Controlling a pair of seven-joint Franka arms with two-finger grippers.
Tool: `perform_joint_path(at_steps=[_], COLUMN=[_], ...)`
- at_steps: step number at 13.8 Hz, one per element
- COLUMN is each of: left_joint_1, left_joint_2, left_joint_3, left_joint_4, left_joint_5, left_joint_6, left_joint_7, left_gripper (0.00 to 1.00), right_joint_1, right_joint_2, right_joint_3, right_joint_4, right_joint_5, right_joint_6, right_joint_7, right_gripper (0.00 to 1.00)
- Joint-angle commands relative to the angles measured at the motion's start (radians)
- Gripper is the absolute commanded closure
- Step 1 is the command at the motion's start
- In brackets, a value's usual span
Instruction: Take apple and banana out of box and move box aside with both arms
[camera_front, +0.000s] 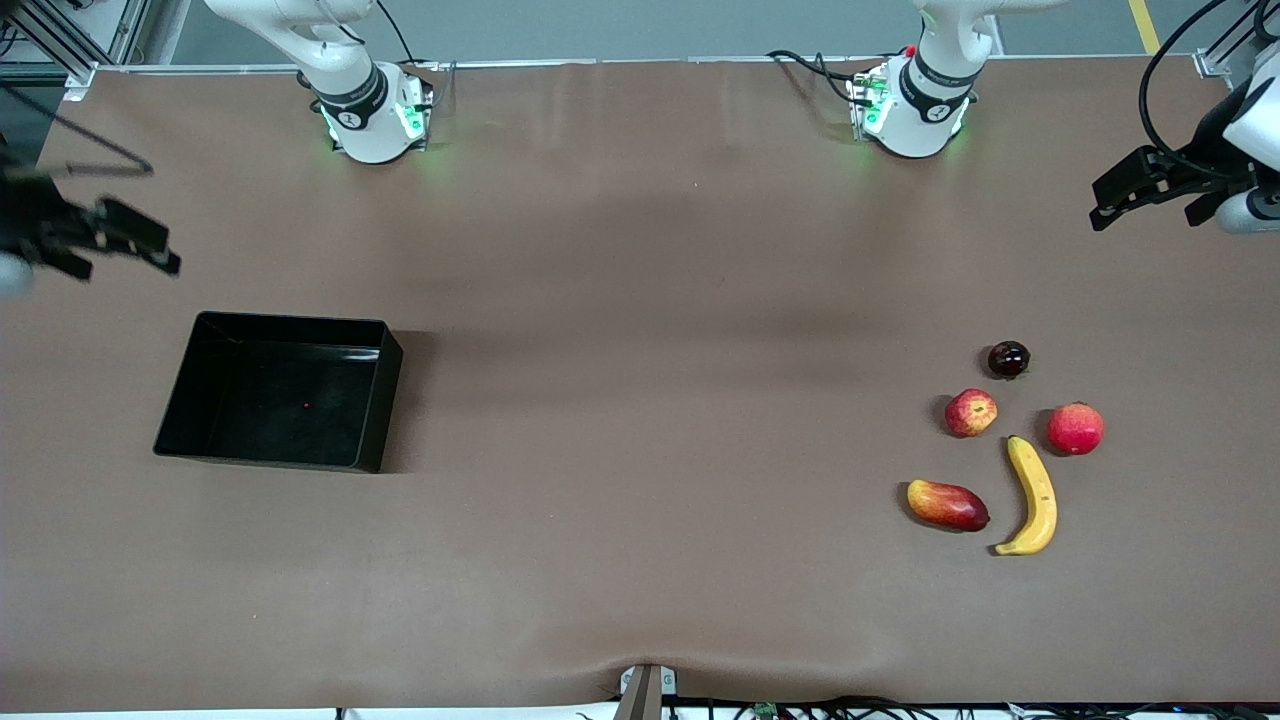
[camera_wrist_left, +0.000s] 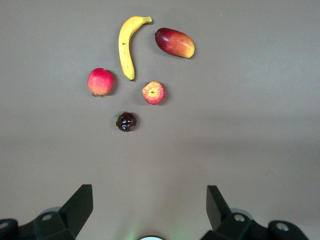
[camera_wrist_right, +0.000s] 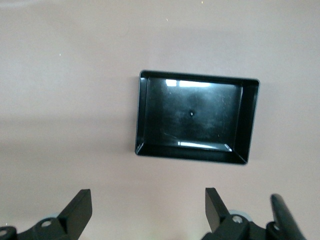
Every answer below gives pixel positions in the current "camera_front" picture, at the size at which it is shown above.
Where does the black left arm base cable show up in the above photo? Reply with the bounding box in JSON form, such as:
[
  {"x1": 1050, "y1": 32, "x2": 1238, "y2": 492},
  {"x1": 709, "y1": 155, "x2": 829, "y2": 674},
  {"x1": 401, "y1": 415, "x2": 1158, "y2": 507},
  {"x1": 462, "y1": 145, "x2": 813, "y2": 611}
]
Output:
[{"x1": 766, "y1": 48, "x2": 863, "y2": 105}]

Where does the thin black cable bundle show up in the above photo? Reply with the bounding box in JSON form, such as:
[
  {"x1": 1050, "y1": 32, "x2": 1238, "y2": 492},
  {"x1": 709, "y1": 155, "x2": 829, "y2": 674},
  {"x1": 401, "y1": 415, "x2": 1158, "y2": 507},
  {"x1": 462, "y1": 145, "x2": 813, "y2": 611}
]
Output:
[{"x1": 665, "y1": 694, "x2": 1280, "y2": 720}]

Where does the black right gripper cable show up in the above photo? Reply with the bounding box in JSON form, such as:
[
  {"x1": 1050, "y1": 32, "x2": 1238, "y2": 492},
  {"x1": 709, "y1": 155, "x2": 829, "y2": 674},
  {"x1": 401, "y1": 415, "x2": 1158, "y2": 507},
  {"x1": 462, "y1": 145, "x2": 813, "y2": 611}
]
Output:
[{"x1": 0, "y1": 82, "x2": 155, "y2": 179}]

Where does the aluminium frame profile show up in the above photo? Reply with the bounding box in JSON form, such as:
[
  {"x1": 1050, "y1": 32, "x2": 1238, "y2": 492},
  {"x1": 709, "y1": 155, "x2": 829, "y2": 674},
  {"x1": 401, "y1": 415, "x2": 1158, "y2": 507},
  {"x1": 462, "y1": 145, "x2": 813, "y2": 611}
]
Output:
[
  {"x1": 1194, "y1": 0, "x2": 1280, "y2": 81},
  {"x1": 0, "y1": 0, "x2": 153, "y2": 73}
]

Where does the red yellow mango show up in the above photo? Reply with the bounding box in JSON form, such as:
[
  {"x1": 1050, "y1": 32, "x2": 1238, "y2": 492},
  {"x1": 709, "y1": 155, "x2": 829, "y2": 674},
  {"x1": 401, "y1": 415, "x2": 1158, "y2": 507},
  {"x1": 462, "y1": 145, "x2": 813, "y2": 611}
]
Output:
[{"x1": 906, "y1": 478, "x2": 991, "y2": 533}]

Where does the black right arm base cable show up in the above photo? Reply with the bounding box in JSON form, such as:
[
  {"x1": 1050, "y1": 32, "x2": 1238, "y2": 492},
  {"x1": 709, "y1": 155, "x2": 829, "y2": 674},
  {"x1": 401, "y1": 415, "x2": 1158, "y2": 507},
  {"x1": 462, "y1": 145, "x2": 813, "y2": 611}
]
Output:
[{"x1": 374, "y1": 0, "x2": 419, "y2": 67}]

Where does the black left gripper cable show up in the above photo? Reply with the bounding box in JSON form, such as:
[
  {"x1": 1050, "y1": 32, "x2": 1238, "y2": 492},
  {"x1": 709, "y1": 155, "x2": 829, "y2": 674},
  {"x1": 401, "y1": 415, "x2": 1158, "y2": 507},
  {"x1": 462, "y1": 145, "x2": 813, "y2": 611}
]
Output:
[{"x1": 1138, "y1": 0, "x2": 1233, "y2": 183}]

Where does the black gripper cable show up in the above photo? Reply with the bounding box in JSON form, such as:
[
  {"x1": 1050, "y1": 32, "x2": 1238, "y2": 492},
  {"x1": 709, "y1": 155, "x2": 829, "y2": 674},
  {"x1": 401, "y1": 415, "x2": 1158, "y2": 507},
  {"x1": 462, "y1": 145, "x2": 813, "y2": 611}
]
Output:
[
  {"x1": 1138, "y1": 0, "x2": 1233, "y2": 183},
  {"x1": 0, "y1": 82, "x2": 155, "y2": 179}
]

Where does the black arm base cable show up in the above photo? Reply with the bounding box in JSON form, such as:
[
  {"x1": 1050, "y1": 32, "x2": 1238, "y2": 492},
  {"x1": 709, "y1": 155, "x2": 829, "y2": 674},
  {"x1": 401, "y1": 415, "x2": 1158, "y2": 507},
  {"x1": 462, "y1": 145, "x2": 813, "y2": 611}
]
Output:
[
  {"x1": 374, "y1": 0, "x2": 419, "y2": 67},
  {"x1": 766, "y1": 48, "x2": 863, "y2": 105}
]

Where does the black rectangular plastic box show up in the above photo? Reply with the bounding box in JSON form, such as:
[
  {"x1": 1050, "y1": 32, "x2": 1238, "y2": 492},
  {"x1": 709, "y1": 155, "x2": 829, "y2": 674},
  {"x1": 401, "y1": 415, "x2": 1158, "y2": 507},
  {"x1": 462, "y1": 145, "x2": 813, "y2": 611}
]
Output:
[{"x1": 152, "y1": 310, "x2": 405, "y2": 475}]

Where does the yellow banana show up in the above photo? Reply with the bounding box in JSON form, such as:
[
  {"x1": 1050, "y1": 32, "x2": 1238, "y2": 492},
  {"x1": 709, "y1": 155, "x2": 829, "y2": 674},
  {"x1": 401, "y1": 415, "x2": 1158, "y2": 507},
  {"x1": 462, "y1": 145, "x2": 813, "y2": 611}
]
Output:
[{"x1": 993, "y1": 434, "x2": 1059, "y2": 557}]

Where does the red round peach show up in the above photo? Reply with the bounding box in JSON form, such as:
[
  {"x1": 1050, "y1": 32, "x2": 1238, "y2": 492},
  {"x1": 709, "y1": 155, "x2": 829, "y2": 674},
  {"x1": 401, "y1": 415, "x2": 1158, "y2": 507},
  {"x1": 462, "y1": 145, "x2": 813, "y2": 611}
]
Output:
[{"x1": 1046, "y1": 401, "x2": 1107, "y2": 457}]

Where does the red yellow apple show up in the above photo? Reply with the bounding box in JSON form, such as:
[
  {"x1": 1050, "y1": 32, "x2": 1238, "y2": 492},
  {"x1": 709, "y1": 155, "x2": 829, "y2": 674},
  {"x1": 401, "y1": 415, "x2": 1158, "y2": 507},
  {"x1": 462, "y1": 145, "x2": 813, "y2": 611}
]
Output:
[{"x1": 944, "y1": 387, "x2": 1000, "y2": 439}]

